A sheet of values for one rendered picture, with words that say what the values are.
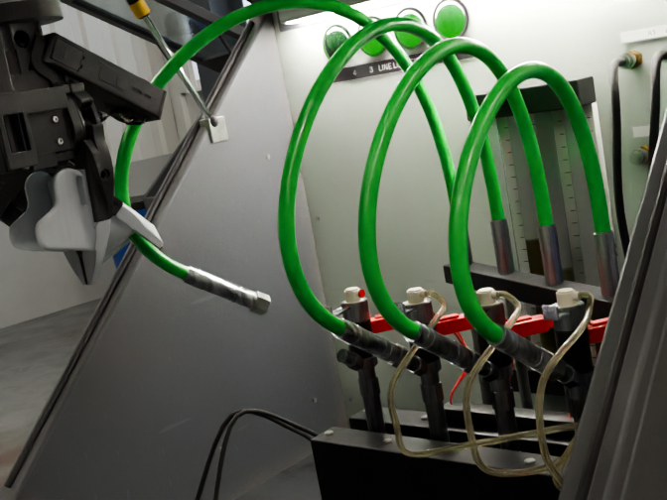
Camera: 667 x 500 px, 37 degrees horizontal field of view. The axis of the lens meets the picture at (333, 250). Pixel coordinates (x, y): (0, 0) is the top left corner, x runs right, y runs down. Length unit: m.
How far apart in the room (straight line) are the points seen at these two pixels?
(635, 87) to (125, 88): 0.55
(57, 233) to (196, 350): 0.54
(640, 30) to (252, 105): 0.53
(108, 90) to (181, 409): 0.57
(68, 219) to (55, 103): 0.09
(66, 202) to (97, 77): 0.10
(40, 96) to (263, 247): 0.65
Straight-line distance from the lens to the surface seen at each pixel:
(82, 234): 0.76
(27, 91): 0.73
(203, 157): 1.28
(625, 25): 1.10
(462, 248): 0.72
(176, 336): 1.24
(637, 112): 1.10
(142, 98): 0.80
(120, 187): 0.98
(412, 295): 0.94
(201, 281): 1.01
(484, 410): 0.99
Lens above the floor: 1.33
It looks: 9 degrees down
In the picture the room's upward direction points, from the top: 10 degrees counter-clockwise
